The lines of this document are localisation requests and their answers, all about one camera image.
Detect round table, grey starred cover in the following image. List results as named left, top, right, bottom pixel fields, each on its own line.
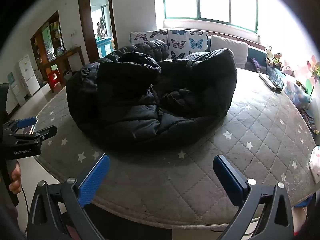
left=32, top=67, right=317, bottom=228

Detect white flat bar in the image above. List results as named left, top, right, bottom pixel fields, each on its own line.
left=259, top=72, right=283, bottom=92

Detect red plastic stool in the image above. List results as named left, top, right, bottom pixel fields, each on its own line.
left=47, top=70, right=61, bottom=87

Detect hanging clothes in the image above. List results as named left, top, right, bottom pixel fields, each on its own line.
left=97, top=17, right=107, bottom=38

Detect teal cabinet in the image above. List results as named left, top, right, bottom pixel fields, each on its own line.
left=96, top=36, right=115, bottom=58

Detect white low cabinet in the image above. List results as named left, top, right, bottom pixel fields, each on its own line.
left=5, top=80, right=25, bottom=115

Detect green framed window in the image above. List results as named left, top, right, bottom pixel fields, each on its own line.
left=161, top=0, right=259, bottom=33

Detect brown bear plush toy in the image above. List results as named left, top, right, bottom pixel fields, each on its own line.
left=271, top=52, right=283, bottom=68

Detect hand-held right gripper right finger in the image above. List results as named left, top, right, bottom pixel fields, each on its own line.
left=213, top=154, right=294, bottom=240

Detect panda plush toy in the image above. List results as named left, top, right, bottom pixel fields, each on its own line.
left=265, top=44, right=275, bottom=64

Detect wooden shelf cabinet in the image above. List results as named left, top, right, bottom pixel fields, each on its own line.
left=30, top=10, right=86, bottom=93

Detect person's left hand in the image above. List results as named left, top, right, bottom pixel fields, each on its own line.
left=9, top=161, right=22, bottom=194

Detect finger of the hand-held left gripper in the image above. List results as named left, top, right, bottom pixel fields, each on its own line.
left=10, top=126, right=57, bottom=145
left=2, top=116, right=38, bottom=135

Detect white refrigerator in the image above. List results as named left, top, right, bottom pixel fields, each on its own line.
left=17, top=54, right=41, bottom=97

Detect butterfly print cushion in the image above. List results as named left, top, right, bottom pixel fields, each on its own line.
left=167, top=29, right=209, bottom=60
left=129, top=29, right=168, bottom=48

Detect black puffer jacket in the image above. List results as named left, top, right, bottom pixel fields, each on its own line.
left=65, top=40, right=238, bottom=153

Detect brown door frame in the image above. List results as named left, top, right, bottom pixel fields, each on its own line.
left=77, top=0, right=119, bottom=64

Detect colourful pinwheel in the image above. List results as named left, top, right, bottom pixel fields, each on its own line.
left=304, top=55, right=320, bottom=95

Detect clear plastic storage box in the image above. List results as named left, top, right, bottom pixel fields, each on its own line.
left=285, top=80, right=313, bottom=110

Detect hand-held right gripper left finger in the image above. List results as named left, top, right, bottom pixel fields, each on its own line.
left=27, top=154, right=110, bottom=240

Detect stack of cards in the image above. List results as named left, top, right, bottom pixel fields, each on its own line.
left=300, top=108, right=319, bottom=132

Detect pink plush toy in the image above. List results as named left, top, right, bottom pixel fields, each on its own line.
left=281, top=65, right=295, bottom=77

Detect white cushion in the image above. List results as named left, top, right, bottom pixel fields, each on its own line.
left=210, top=35, right=249, bottom=69

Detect white plastic bag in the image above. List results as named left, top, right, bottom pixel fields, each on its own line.
left=309, top=145, right=320, bottom=179

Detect purple toy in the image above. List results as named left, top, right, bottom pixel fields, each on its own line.
left=251, top=57, right=262, bottom=72

